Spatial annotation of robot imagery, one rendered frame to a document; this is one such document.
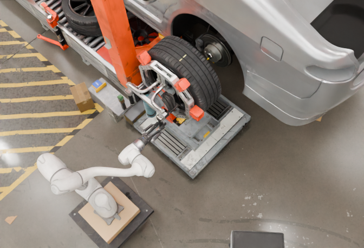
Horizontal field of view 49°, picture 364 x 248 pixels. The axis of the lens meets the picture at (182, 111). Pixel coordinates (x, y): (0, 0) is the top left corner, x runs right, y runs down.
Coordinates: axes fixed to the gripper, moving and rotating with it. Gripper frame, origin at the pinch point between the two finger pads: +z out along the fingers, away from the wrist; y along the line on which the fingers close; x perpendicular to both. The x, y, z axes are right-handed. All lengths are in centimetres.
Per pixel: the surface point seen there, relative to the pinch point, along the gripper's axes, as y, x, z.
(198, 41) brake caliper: -28, 7, 73
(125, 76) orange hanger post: -57, -7, 14
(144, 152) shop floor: -26, -83, -7
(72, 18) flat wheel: -167, -33, 35
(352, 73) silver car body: 90, 60, 87
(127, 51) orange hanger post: -57, 20, 22
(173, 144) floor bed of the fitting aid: -10, -77, 16
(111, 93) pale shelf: -73, -38, 4
